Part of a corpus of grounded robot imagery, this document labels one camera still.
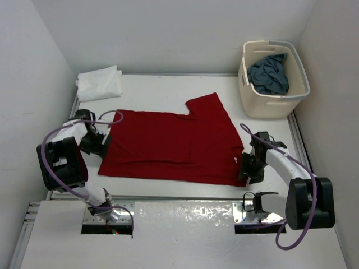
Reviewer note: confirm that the cream plastic laundry basket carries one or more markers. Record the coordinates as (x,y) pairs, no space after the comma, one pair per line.
(262,106)

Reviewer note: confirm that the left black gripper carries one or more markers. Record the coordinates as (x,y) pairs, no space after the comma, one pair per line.
(99,149)

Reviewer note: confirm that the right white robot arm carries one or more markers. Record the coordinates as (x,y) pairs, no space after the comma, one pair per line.
(309,202)

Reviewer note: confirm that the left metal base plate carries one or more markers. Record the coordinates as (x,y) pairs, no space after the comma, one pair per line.
(119,215)

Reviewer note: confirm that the red t shirt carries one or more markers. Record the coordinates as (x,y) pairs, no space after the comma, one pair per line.
(202,146)

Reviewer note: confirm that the blue t shirt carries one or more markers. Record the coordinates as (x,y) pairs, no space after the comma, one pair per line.
(268,75)

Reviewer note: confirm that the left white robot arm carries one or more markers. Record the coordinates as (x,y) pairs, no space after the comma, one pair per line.
(63,155)

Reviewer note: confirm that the white foreground cover board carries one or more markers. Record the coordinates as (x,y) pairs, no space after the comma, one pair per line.
(169,235)

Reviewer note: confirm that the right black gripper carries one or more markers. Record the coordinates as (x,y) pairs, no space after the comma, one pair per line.
(254,176)

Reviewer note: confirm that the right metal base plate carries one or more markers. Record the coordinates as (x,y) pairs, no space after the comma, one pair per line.
(243,214)

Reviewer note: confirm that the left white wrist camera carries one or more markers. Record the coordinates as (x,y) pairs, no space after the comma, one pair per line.
(104,127)

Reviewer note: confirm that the white printed t shirt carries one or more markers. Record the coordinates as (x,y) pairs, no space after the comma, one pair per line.
(100,84)

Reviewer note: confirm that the metal base plate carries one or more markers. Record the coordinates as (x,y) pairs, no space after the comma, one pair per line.
(243,214)
(119,215)

